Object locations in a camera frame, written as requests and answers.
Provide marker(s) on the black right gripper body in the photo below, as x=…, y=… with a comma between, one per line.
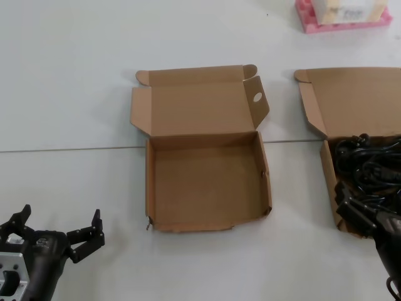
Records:
x=390, y=244

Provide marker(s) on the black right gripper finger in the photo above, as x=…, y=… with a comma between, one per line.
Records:
x=354, y=216

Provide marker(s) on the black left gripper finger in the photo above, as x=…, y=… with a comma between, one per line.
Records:
x=94, y=233
x=18, y=219

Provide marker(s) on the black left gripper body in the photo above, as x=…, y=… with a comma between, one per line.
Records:
x=44, y=251

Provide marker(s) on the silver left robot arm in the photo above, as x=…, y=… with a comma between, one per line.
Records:
x=12, y=260

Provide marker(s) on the empty brown cardboard box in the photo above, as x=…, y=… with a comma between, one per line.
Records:
x=203, y=188

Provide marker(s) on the white beige carton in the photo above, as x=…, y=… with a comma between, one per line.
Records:
x=332, y=12

